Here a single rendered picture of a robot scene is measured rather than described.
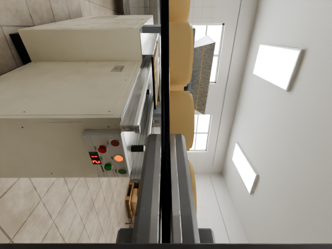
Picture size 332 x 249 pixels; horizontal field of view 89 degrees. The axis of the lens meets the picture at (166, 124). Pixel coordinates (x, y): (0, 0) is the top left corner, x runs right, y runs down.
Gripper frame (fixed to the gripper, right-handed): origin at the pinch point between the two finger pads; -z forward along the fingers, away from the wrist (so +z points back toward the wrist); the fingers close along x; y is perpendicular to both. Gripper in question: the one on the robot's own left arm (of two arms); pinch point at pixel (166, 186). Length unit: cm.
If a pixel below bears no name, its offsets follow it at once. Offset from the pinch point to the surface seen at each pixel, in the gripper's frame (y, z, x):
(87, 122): -30, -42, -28
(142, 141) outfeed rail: -59, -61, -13
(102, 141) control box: -36, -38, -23
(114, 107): -28, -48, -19
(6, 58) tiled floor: -28, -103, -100
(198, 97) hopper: -63, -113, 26
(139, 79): -31, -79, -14
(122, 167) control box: -50, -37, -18
